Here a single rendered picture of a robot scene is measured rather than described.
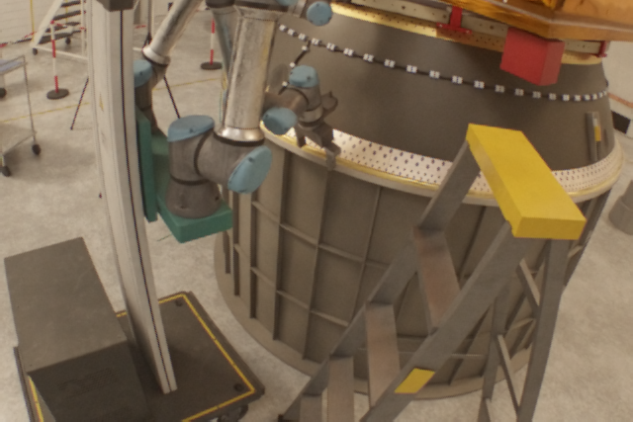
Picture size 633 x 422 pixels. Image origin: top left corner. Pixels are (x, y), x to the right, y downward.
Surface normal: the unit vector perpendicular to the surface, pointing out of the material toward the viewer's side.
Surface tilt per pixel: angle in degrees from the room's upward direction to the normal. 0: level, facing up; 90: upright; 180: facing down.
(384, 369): 0
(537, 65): 90
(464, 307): 87
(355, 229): 90
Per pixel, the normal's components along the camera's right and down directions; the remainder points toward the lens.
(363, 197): -0.40, 0.40
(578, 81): 0.44, 0.00
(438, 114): -0.16, -0.03
